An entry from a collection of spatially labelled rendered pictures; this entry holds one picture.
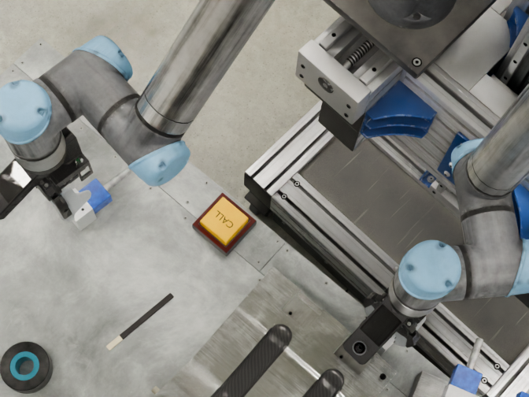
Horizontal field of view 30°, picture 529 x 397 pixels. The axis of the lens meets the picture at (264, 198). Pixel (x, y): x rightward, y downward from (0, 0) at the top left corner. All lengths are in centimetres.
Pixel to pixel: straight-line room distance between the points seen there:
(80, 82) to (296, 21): 154
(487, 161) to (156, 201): 67
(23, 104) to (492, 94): 80
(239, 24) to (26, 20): 173
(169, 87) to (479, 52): 68
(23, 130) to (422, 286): 55
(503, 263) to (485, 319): 101
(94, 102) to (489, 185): 54
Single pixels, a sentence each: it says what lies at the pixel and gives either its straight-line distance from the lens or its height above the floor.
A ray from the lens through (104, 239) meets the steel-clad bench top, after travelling 173.
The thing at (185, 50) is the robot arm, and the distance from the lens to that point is 121.
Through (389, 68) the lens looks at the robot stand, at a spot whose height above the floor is 98.
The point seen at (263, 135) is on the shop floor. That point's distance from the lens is 266.
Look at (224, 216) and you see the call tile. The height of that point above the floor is 84.
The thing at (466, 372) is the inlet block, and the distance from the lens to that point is 164.
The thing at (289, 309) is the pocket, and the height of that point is 86.
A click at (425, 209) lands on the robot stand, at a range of 241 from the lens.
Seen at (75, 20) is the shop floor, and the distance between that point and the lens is 284.
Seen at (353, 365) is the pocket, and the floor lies 86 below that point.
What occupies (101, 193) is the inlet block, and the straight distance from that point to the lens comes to 172.
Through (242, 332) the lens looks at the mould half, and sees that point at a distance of 159.
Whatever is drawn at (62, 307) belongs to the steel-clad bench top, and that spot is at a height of 80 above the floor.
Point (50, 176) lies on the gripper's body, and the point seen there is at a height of 106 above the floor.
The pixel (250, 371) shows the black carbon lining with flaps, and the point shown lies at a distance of 159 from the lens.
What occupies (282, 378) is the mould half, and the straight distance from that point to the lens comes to 158.
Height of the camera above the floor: 245
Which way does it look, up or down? 71 degrees down
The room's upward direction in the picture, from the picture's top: 6 degrees clockwise
